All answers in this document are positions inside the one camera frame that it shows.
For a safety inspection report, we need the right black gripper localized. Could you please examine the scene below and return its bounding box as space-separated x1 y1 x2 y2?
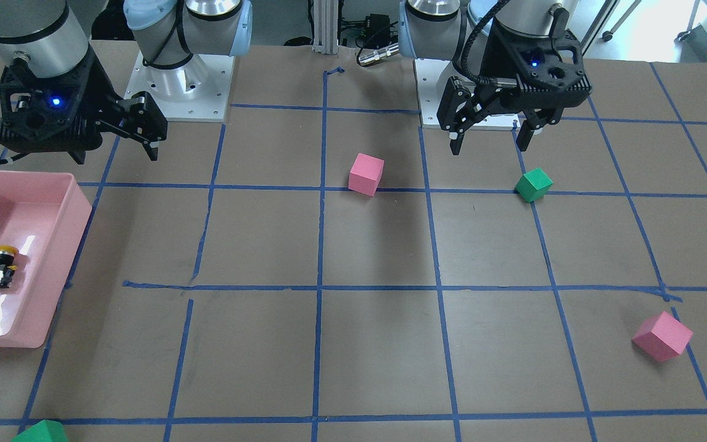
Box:
0 47 168 165

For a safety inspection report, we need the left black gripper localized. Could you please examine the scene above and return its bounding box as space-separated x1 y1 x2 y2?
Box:
437 25 593 155

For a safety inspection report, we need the yellow push button switch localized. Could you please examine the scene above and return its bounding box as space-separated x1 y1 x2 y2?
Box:
0 244 20 289

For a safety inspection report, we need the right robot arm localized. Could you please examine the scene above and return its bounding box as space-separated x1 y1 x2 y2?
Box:
0 1 253 165

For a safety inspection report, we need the green cube near left arm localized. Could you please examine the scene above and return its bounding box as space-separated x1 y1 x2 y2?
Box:
514 168 554 203

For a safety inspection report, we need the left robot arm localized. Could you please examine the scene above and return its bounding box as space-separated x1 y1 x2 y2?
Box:
396 1 592 155

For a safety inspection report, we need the pink plastic bin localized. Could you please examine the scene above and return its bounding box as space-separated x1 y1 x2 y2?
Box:
0 170 91 349

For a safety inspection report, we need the black power adapter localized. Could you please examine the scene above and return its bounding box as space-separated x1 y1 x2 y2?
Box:
363 14 391 48

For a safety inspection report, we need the pink cube centre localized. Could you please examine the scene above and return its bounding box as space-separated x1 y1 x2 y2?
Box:
347 153 385 198

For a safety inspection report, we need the pink cube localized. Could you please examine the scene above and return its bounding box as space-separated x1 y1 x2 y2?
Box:
632 311 693 363
347 153 385 198

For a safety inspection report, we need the pink cube far side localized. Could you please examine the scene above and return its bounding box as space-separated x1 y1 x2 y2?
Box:
632 311 693 363

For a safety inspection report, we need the green cube table edge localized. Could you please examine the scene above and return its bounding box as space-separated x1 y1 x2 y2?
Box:
12 419 69 442

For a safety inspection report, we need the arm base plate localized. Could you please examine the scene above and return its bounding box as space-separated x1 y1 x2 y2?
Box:
414 58 520 131
124 53 238 123

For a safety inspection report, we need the silver cable connector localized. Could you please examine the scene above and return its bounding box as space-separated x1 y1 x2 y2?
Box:
357 43 400 68

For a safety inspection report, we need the aluminium frame post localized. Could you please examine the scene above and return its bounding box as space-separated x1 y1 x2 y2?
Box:
308 0 341 56

